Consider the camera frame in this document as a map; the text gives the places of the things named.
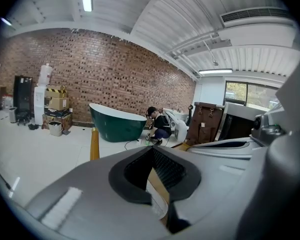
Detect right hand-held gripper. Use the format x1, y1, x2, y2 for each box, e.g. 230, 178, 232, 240
236, 55, 300, 240

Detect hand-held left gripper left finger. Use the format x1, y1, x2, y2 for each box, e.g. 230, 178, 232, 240
24, 145, 171, 240

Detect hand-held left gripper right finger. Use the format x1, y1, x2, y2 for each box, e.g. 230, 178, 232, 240
152, 145, 268, 240

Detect dark framed panel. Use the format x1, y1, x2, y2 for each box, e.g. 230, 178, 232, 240
217, 102, 267, 143

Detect brown leather panel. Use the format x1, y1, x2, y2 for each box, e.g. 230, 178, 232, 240
185, 101, 225, 146

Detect white bathtub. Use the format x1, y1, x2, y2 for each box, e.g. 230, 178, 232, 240
164, 108, 190, 143

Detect window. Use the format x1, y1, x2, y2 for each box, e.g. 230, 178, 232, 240
224, 80, 284, 110

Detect white waste bin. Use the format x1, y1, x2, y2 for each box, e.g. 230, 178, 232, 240
47, 120, 64, 137

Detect dark green bathtub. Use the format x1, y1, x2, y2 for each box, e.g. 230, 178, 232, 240
88, 102, 148, 143

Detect patterned brown box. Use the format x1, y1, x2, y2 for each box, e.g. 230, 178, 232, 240
41, 112, 74, 132

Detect black flat box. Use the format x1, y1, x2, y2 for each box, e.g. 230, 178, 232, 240
43, 106, 72, 118

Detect plain cardboard box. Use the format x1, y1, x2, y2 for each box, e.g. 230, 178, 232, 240
48, 97, 71, 111

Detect black stool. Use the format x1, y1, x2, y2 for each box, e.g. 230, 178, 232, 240
16, 110, 32, 127

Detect white water dispenser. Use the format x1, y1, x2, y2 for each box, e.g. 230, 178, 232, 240
33, 84, 47, 125

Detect striped tape cardboard box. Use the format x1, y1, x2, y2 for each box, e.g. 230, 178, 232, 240
44, 84, 68, 100

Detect silver trash can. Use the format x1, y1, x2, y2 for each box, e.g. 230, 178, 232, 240
8, 106, 18, 124

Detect black cabinet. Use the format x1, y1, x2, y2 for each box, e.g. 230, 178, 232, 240
12, 74, 34, 115

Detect clear water bottle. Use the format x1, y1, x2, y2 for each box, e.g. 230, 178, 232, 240
38, 62, 54, 88

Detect white ceiling pipes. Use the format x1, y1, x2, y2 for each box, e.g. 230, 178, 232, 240
164, 30, 233, 62

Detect yellow wooden post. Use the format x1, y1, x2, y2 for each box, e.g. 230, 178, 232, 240
89, 128, 101, 162

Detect black floor cable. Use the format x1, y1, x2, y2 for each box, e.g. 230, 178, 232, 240
123, 139, 142, 151

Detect white air duct vent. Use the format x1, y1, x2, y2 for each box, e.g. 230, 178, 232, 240
219, 6, 300, 49

